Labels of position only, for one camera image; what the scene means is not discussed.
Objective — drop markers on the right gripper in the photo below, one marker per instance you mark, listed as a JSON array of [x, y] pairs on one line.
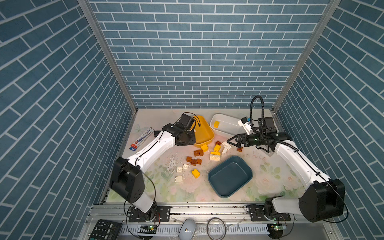
[[239, 139]]

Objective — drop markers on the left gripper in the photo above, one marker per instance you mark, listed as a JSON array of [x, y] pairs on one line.
[[192, 140]]

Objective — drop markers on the yellow lego cube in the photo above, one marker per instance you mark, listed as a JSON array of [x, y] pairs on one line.
[[195, 173], [216, 124]]

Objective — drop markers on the white lego block front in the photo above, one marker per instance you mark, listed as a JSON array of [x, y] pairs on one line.
[[179, 179]]

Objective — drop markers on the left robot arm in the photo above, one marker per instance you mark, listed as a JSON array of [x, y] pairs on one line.
[[127, 178]]

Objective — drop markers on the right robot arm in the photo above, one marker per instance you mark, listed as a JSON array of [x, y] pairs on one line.
[[323, 199]]

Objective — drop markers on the white flat lego plate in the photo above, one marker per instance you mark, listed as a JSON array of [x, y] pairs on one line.
[[226, 145]]

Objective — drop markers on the white plastic bin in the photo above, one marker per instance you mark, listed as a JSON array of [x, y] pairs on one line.
[[228, 126]]

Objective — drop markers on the yellow plastic bin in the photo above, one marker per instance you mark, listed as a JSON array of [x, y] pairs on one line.
[[203, 132]]

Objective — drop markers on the yellow lego block centre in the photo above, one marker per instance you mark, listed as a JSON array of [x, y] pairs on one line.
[[217, 148]]

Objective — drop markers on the yellow lego by bin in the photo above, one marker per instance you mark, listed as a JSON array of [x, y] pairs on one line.
[[205, 148]]

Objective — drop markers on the white long lego brick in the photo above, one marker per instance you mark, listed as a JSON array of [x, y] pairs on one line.
[[216, 158]]

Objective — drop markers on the toothpaste tube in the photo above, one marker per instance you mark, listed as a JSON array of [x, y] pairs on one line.
[[142, 138]]

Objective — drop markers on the teal plastic bin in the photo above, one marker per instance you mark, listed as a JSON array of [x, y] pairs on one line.
[[230, 176]]

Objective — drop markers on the yellow lego cube front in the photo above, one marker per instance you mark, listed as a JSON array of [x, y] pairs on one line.
[[195, 173]]

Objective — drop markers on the grey computer mouse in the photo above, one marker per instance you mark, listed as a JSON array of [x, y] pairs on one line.
[[188, 230]]

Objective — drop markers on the black remote keypad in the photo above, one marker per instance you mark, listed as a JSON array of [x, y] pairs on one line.
[[106, 230]]

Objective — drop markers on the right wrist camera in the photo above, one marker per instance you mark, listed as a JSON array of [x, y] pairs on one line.
[[246, 125]]

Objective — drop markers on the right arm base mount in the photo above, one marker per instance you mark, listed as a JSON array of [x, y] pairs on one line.
[[259, 213]]

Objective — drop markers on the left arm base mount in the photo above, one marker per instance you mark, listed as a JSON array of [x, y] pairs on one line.
[[160, 214]]

